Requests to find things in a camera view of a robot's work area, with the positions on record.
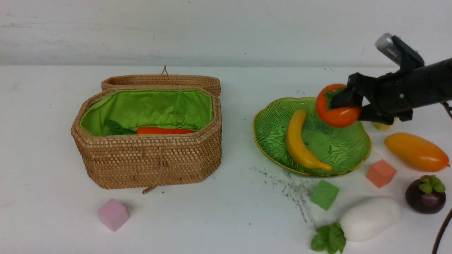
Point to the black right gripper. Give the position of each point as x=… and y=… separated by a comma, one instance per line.
x=396, y=95

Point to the orange persimmon green leaf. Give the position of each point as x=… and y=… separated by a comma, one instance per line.
x=337, y=117

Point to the yellow banana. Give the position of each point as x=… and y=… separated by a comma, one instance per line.
x=296, y=146

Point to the orange yellow mango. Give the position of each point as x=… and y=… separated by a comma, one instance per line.
x=417, y=152

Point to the white radish with leaves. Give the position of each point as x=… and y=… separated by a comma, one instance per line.
x=361, y=222

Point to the dark purple mangosteen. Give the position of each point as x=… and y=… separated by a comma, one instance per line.
x=426, y=195

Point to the orange red carrot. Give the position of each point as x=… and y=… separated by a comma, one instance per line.
x=150, y=130

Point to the purple eggplant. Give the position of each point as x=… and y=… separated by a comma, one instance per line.
x=113, y=128

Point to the yellow foam cube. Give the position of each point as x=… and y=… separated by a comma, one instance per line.
x=384, y=127

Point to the green glass leaf plate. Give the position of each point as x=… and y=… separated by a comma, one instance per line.
x=343, y=148

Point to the salmon orange foam cube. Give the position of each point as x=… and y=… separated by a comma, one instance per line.
x=380, y=173

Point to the green foam cube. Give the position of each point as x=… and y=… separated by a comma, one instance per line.
x=324, y=194

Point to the woven wicker basket green lining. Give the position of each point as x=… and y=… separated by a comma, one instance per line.
x=159, y=100

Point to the pink foam cube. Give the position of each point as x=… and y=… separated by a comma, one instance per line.
x=113, y=214

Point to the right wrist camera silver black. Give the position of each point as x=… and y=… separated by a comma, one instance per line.
x=399, y=52

